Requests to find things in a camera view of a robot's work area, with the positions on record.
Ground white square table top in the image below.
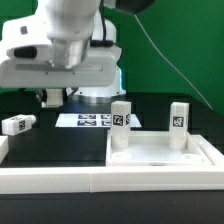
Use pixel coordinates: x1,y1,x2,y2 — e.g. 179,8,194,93
106,131,224,166

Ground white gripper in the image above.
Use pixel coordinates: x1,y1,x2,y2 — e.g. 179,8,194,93
0,46,121,102

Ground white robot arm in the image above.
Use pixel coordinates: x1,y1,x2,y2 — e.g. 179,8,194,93
0,0,155,107

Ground white U-shaped obstacle fence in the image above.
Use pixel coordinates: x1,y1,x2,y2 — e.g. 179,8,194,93
0,134,224,195

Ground white marker base plate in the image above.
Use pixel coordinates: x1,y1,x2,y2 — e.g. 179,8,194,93
55,113,141,128

